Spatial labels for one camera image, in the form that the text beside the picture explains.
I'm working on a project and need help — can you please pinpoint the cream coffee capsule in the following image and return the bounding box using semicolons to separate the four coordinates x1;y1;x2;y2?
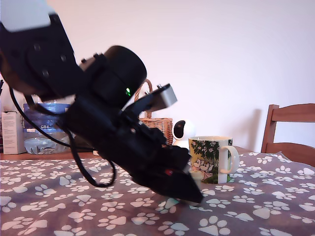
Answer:
182;171;202;207

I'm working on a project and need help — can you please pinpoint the printed coffee mug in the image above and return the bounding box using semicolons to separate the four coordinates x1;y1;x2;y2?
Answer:
188;136;241;184

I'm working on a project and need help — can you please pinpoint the grey paw print tablecloth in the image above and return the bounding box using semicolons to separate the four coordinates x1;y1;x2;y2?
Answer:
0;151;315;236

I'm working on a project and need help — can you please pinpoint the wooden chair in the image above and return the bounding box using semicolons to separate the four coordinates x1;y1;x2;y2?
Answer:
260;103;315;168

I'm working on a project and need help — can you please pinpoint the white cardboard box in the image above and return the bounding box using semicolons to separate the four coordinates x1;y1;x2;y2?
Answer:
1;110;27;155

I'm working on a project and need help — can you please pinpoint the small white round camera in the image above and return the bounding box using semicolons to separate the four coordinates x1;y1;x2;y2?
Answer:
172;119;197;148

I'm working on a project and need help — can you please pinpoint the wicker basket with handle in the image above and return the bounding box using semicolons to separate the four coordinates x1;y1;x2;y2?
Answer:
133;78;174;146

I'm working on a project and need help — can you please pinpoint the black looping cable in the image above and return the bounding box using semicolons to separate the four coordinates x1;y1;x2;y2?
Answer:
69;132;117;188

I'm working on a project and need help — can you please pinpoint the grey camera box with bracket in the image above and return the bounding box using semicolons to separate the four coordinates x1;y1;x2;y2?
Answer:
120;83;178;118

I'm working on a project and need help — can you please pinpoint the long black arm cable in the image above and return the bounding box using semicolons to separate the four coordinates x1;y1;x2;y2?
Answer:
9;86;99;151

